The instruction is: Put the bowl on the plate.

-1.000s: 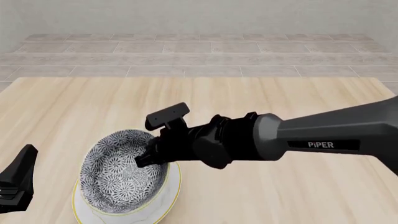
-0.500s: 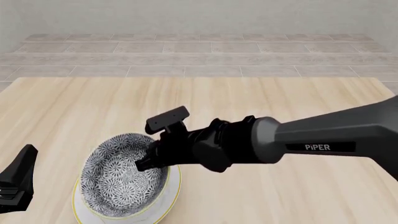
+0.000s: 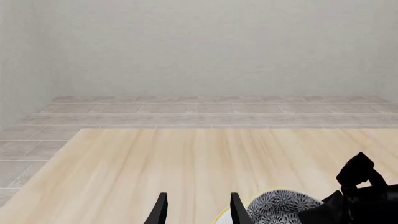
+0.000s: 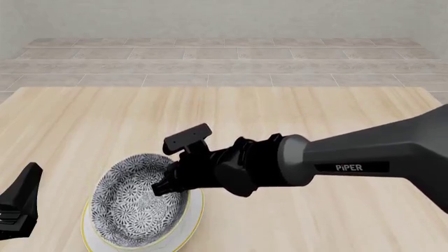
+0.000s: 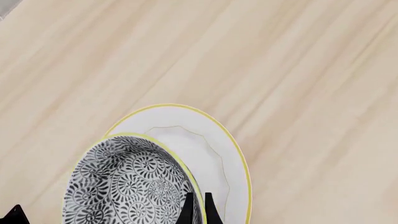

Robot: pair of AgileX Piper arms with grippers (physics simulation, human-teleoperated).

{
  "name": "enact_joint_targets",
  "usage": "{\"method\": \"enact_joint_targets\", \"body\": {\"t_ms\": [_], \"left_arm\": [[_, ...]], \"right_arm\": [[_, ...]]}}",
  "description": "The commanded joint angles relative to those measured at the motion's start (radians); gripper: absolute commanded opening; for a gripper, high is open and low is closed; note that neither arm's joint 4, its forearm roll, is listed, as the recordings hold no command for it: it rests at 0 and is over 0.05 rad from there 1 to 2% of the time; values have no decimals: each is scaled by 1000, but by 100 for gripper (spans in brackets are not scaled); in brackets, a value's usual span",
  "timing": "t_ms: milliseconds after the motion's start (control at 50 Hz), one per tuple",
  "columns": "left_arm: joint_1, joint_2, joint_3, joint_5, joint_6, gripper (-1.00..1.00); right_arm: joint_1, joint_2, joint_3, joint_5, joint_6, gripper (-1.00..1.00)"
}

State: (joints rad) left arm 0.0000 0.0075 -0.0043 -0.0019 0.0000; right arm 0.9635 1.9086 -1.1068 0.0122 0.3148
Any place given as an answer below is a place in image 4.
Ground white plate with yellow rim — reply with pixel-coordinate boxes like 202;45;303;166
80;187;205;252

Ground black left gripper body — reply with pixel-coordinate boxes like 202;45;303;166
0;206;39;239

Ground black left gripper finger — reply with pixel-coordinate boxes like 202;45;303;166
0;162;44;211

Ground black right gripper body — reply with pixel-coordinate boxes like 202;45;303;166
174;149;220;192

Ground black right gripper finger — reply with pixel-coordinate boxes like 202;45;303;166
150;162;185;197

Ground small flat black plate on stalk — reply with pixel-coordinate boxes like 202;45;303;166
162;122;214;158

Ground black and white patterned bowl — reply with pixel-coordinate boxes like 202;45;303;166
91;153;192;242

